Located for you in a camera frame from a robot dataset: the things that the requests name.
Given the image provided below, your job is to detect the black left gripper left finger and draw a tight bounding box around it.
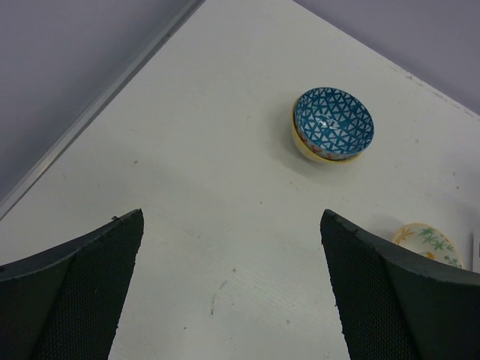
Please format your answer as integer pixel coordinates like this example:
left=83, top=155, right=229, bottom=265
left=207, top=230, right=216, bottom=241
left=1, top=209, right=144, bottom=359

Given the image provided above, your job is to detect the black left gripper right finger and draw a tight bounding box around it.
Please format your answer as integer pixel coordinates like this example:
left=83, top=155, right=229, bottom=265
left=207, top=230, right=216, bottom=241
left=319, top=209, right=479, bottom=359

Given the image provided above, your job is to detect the cream bowl with star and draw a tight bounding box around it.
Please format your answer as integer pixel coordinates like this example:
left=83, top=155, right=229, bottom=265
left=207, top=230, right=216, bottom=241
left=392, top=223, right=466, bottom=269

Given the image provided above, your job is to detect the blue triangle pattern bowl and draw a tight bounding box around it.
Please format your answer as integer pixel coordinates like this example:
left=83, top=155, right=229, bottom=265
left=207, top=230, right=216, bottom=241
left=292, top=87, right=374, bottom=164

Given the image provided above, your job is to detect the cream bowl yellow centre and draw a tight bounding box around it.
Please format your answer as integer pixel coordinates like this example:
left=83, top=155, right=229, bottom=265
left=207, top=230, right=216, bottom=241
left=290, top=108, right=365, bottom=165

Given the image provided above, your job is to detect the aluminium table edge rail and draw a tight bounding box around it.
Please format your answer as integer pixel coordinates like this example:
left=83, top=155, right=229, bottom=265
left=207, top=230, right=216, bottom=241
left=1, top=1, right=200, bottom=215

